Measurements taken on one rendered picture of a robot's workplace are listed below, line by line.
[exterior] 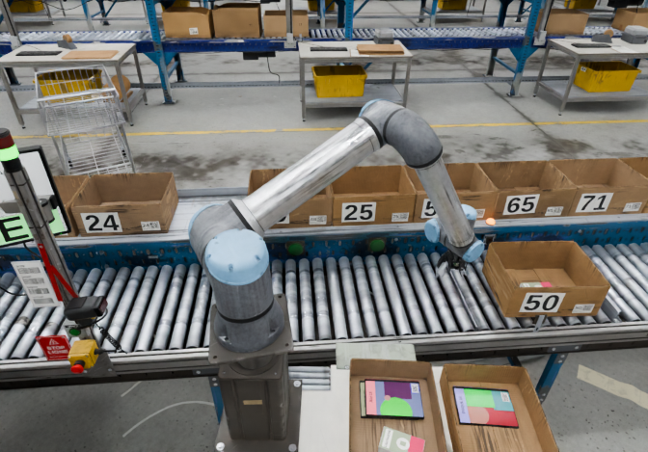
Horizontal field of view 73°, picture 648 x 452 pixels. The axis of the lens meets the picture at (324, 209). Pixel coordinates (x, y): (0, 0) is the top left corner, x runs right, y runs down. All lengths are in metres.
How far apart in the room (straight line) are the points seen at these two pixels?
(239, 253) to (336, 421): 0.75
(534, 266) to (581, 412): 0.89
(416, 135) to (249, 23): 4.97
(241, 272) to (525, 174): 1.90
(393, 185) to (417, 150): 1.14
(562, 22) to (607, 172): 4.43
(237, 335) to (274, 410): 0.33
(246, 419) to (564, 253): 1.57
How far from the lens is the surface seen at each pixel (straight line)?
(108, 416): 2.71
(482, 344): 1.95
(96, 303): 1.62
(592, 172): 2.84
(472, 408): 1.68
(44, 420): 2.83
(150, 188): 2.41
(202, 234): 1.22
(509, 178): 2.60
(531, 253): 2.24
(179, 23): 6.23
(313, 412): 1.62
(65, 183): 2.54
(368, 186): 2.36
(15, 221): 1.67
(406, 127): 1.26
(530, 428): 1.72
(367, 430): 1.59
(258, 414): 1.45
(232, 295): 1.09
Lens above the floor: 2.14
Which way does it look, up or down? 34 degrees down
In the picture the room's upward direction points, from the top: 1 degrees clockwise
